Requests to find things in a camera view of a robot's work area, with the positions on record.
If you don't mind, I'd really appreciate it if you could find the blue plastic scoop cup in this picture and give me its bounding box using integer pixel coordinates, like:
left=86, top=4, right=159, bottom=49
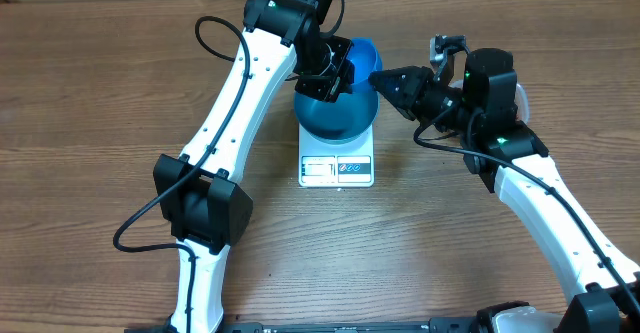
left=347, top=38, right=383, bottom=94

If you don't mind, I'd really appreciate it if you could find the white digital kitchen scale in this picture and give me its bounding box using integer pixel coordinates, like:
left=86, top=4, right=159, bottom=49
left=298, top=126, right=375, bottom=189

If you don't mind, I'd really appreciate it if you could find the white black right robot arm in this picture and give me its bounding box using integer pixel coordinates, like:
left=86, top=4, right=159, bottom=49
left=369, top=48, right=639, bottom=332

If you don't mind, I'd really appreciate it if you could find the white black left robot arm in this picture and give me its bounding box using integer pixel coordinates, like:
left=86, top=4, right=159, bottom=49
left=153, top=0, right=354, bottom=332

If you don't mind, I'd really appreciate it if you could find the teal metal bowl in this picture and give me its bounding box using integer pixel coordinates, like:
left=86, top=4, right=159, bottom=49
left=294, top=69, right=380, bottom=141

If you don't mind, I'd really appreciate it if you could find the clear container of red beans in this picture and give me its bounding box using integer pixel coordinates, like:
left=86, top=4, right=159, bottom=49
left=449, top=78, right=530, bottom=131

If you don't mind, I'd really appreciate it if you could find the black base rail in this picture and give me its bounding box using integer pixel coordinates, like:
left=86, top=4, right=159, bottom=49
left=124, top=302, right=566, bottom=333

